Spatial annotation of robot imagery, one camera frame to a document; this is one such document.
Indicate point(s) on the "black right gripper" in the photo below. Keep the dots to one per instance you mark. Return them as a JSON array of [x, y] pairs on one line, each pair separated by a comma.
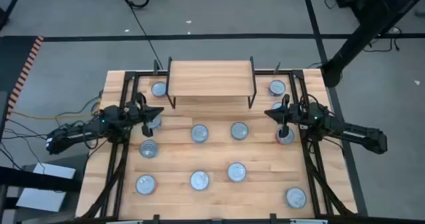
[[290, 113]]

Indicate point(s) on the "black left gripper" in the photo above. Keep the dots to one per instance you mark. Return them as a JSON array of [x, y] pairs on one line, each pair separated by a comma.
[[139, 112]]

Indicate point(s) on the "blue label tuna can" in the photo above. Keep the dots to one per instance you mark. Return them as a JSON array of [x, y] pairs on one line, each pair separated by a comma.
[[239, 131], [199, 180], [277, 87], [156, 121]]

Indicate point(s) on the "red label tuna can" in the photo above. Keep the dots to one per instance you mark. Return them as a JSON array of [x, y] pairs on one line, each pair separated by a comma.
[[236, 171], [145, 184], [291, 138]]

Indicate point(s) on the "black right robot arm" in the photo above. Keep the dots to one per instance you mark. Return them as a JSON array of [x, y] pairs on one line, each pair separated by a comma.
[[358, 134]]

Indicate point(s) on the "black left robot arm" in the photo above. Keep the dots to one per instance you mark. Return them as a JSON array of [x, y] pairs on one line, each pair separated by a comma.
[[73, 136]]

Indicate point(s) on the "wooden shelf black metal legs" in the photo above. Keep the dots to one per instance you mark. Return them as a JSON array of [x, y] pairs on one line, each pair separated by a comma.
[[210, 77]]

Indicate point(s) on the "round silver-lidded tuna can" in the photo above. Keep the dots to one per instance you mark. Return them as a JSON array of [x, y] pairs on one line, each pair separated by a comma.
[[295, 197], [159, 89]]

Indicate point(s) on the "black metal beam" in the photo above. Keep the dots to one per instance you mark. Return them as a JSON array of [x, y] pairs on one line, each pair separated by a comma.
[[33, 180]]

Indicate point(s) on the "white flat box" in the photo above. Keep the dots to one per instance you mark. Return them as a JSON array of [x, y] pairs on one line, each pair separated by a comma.
[[43, 199]]

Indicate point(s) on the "black mat orange striped edge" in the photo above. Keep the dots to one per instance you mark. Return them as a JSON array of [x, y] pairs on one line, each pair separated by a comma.
[[13, 61]]

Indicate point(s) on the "black metal table frame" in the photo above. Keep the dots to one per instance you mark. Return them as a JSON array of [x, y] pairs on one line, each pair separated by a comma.
[[146, 73]]

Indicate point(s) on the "tall black post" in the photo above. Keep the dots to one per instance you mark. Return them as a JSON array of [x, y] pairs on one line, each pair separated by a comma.
[[362, 34]]

